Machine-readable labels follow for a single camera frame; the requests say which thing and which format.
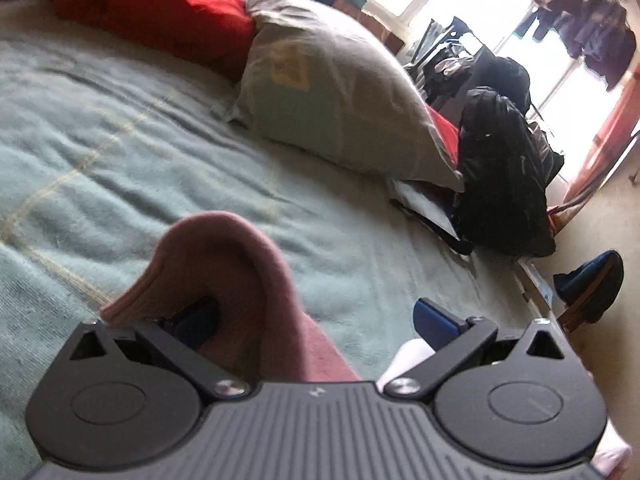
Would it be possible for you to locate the red plaid curtain right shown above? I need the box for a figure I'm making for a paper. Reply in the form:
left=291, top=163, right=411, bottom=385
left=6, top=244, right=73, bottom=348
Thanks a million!
left=548, top=74, right=639, bottom=232

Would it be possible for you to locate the pink and white sweater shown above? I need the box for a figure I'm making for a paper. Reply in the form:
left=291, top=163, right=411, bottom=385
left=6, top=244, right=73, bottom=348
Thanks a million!
left=101, top=211, right=631, bottom=479

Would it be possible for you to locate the wooden chair with clothes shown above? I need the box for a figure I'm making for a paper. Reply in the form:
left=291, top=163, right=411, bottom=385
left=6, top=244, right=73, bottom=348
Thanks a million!
left=552, top=250, right=624, bottom=334

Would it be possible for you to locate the black backpack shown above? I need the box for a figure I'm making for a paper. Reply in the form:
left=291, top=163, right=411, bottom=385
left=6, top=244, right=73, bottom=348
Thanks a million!
left=452, top=87, right=564, bottom=257

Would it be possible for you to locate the red quilt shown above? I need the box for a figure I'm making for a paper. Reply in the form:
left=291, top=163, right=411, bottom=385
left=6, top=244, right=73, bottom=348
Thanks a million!
left=426, top=106, right=459, bottom=165
left=54, top=0, right=256, bottom=82

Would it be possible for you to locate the blue white book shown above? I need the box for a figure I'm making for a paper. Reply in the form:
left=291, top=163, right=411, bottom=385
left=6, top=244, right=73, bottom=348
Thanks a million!
left=513, top=259, right=554, bottom=318

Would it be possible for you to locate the red quilt right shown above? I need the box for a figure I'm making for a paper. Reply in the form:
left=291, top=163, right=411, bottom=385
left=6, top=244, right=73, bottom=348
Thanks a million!
left=426, top=106, right=459, bottom=165

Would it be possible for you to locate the red quilt left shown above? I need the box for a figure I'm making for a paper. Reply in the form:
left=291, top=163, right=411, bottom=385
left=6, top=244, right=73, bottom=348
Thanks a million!
left=54, top=0, right=256, bottom=82

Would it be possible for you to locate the green topped box pile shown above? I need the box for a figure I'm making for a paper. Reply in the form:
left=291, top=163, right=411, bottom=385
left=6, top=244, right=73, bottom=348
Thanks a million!
left=314, top=0, right=405, bottom=54

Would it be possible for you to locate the green plaid bed blanket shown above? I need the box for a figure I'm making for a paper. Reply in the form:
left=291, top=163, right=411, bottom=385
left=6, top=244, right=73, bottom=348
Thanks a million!
left=1, top=0, right=533, bottom=479

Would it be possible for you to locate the grey green pillow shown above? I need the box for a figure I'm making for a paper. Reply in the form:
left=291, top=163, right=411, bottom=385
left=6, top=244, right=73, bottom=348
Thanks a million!
left=229, top=0, right=463, bottom=192

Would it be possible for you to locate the clothes rack with garments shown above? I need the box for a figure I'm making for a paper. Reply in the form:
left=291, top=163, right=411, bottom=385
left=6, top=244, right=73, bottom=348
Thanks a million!
left=405, top=18, right=532, bottom=125

